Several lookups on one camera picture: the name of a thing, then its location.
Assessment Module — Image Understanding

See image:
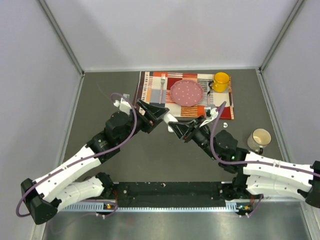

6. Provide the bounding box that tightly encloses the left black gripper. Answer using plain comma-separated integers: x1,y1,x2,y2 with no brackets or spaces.
117,99,169,146

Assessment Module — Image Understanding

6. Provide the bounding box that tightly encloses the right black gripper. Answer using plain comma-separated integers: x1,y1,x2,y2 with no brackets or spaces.
169,115,219,160

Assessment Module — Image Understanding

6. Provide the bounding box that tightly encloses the white charging case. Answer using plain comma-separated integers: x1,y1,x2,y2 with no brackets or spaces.
167,126,174,133

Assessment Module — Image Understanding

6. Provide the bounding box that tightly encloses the white earbud case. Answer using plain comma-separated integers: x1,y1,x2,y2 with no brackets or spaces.
163,113,178,124

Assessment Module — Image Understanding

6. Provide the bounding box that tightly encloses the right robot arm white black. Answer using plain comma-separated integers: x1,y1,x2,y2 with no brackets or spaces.
164,114,320,208

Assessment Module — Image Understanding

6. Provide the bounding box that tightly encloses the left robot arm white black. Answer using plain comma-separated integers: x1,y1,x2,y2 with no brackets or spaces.
20,99,177,225

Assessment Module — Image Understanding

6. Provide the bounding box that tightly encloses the patchwork colourful placemat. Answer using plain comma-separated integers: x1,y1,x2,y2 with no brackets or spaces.
132,71,235,120

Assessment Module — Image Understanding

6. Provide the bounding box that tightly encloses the pink dotted plate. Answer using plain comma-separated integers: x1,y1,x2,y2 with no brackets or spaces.
170,80,204,107

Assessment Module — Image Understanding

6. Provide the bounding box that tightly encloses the yellow mug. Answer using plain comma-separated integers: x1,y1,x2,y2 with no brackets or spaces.
209,72,231,93

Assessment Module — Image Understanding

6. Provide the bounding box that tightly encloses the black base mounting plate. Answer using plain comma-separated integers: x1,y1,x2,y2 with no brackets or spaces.
84,181,253,208

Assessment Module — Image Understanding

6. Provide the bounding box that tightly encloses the beige ceramic mug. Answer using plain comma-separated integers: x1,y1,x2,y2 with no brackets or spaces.
247,128,272,155

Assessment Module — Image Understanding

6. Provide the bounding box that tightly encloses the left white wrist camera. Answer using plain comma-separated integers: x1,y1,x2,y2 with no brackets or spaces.
111,93,132,116

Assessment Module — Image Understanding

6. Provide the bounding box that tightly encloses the pink handled fork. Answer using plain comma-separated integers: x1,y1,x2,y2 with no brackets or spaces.
158,73,166,104

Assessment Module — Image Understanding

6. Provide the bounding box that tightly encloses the grey slotted cable duct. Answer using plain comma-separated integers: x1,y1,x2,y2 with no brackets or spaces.
60,201,253,213

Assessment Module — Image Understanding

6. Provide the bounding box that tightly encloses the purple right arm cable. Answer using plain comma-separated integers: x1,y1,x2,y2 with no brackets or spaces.
209,101,320,218

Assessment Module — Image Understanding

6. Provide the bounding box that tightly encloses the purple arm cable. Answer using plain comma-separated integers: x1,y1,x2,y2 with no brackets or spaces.
209,101,320,218
15,92,138,235

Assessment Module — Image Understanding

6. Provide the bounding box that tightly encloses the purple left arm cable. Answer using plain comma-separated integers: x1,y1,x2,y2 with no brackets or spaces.
15,92,138,235

